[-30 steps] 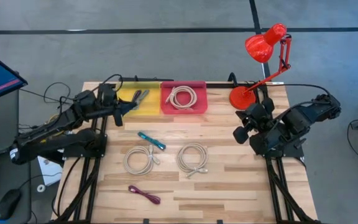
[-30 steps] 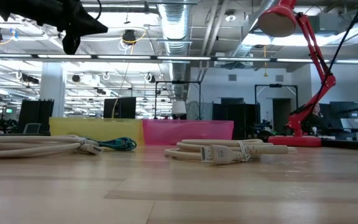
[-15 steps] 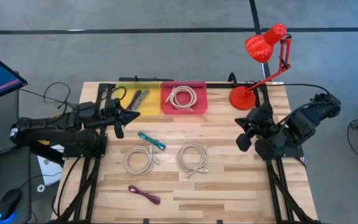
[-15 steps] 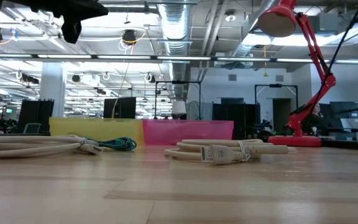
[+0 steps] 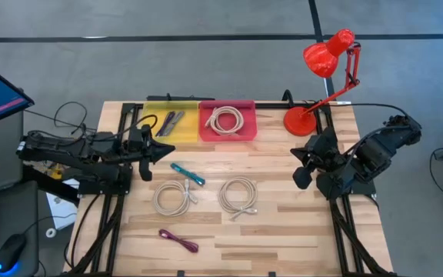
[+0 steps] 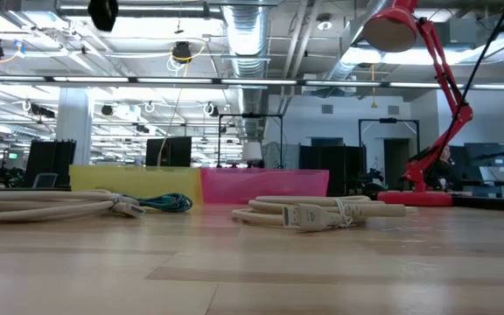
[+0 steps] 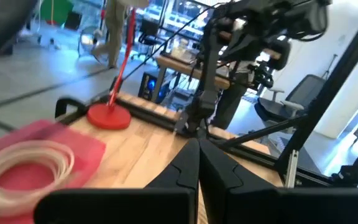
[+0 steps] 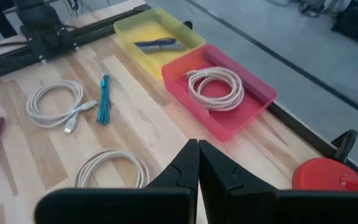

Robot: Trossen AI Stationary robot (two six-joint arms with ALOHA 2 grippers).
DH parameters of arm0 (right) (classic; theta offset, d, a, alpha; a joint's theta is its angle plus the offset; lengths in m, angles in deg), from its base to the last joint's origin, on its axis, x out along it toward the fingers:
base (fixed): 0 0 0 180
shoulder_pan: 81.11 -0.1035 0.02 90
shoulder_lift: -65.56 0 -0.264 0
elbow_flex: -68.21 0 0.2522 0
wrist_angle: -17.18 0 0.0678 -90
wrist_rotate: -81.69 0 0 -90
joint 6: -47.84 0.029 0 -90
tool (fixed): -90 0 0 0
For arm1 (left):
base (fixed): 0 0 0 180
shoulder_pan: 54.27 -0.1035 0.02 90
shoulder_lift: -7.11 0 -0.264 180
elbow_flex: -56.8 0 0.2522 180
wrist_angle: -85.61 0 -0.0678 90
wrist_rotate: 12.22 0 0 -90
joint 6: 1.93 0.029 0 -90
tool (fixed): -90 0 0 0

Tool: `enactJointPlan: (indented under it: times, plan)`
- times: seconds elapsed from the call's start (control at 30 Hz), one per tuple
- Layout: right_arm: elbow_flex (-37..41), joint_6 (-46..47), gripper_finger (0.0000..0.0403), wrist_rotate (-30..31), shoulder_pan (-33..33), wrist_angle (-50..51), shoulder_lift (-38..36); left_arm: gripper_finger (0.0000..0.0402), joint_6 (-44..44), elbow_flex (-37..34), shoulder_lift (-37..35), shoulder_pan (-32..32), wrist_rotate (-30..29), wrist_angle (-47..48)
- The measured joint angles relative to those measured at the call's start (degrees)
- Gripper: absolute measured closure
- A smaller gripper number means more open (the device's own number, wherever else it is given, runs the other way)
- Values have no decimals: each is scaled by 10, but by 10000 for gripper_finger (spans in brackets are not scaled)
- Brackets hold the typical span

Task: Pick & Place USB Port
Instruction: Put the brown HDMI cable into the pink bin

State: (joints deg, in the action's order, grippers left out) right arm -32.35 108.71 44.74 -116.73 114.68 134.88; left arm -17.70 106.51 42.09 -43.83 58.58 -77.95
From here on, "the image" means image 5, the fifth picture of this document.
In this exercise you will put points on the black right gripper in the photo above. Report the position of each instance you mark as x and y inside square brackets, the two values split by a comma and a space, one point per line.
[321, 152]

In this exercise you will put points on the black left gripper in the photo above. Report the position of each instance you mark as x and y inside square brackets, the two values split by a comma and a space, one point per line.
[147, 146]

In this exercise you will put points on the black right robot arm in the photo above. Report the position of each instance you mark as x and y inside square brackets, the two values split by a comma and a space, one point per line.
[375, 154]

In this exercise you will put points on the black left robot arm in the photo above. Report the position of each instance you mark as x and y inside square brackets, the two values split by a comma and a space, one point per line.
[71, 150]

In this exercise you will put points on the red desk lamp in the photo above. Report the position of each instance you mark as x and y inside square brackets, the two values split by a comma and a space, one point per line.
[300, 121]

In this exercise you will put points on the yellow plastic tray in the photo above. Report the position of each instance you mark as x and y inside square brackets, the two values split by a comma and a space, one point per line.
[185, 131]

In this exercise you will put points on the black flat bar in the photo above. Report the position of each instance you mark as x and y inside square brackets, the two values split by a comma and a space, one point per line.
[183, 98]

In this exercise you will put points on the pink plastic tray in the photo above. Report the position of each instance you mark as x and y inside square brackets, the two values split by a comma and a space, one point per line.
[248, 131]

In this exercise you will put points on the white paper sheet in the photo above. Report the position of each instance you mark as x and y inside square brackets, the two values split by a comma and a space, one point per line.
[62, 211]

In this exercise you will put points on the white tape roll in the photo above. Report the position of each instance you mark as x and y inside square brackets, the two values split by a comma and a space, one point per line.
[50, 232]

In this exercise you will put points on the grey side desk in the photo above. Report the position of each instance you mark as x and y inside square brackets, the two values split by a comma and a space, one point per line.
[10, 207]

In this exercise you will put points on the black computer mouse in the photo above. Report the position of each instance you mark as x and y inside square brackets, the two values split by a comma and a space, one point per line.
[10, 252]

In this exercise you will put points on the black arched bracket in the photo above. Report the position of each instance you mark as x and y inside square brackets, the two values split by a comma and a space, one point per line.
[287, 96]

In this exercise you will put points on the black aluminium table frame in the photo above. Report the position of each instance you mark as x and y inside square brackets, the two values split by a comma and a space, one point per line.
[271, 104]

